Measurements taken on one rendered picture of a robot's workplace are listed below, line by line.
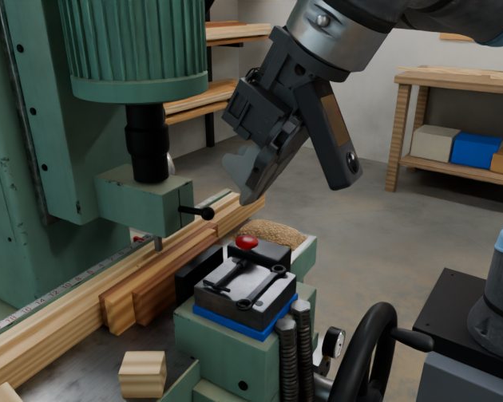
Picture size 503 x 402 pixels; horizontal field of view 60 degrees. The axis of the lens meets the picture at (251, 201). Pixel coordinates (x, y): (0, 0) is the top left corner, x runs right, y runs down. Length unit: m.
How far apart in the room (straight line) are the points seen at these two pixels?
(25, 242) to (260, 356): 0.43
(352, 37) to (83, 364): 0.48
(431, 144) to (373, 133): 0.76
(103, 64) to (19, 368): 0.36
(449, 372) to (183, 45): 0.90
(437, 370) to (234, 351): 0.70
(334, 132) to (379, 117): 3.57
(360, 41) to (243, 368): 0.37
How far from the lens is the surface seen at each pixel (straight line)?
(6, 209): 0.77
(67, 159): 0.67
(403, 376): 1.90
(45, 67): 0.66
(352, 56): 0.43
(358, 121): 4.10
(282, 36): 0.46
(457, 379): 1.15
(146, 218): 0.65
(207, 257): 0.60
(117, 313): 0.62
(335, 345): 0.95
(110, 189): 0.68
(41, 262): 0.81
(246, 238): 0.58
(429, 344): 0.68
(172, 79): 0.55
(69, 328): 0.63
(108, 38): 0.54
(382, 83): 3.97
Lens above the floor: 1.31
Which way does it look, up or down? 24 degrees down
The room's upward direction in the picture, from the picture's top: straight up
